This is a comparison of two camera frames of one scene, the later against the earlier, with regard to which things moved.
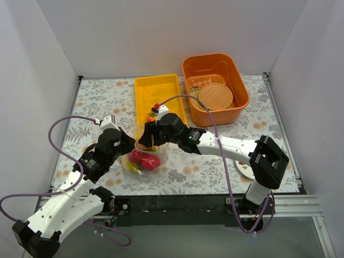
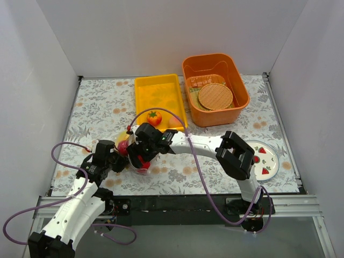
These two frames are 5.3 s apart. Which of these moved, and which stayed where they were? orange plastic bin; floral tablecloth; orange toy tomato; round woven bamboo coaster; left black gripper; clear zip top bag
Moved: left black gripper; clear zip top bag
Stayed: orange plastic bin; round woven bamboo coaster; orange toy tomato; floral tablecloth
